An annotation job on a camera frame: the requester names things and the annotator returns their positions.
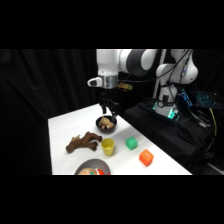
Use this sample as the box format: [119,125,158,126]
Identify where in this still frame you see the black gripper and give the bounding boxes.
[99,87,120,124]

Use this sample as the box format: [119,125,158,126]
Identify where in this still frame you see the green block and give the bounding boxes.
[125,136,139,151]

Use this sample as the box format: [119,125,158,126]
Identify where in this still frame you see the red orange block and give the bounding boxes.
[138,148,155,167]

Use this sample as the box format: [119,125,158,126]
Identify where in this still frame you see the tan food pieces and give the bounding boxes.
[98,116,116,131]

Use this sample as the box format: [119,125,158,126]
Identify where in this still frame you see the black bowl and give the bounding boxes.
[95,115,119,134]

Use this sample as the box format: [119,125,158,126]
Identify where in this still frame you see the yellow plastic cup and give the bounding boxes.
[100,138,116,157]

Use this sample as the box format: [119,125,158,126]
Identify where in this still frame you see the brown plush toy animal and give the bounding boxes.
[65,131,104,155]

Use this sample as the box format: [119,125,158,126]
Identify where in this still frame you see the grey plate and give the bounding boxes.
[73,158,112,176]

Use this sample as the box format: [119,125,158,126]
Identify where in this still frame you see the red white toy food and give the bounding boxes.
[94,168,107,176]

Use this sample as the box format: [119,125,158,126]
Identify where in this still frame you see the black robot stand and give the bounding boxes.
[122,98,224,176]

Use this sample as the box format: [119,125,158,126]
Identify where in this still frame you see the orange tan toy food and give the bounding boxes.
[78,167,98,176]

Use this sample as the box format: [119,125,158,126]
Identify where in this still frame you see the black curtain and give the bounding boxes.
[0,49,101,176]

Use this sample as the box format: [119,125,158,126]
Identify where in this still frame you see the blue lit keyboard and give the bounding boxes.
[195,90,219,108]

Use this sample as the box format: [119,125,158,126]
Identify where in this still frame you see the white grey wrist camera box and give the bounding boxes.
[86,76,103,89]

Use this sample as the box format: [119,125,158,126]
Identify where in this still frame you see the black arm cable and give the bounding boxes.
[117,49,194,84]

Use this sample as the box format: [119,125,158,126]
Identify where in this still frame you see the blue cable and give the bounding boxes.
[178,88,194,108]

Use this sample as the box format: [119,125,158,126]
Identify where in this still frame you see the yellow cable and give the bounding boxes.
[209,108,218,138]

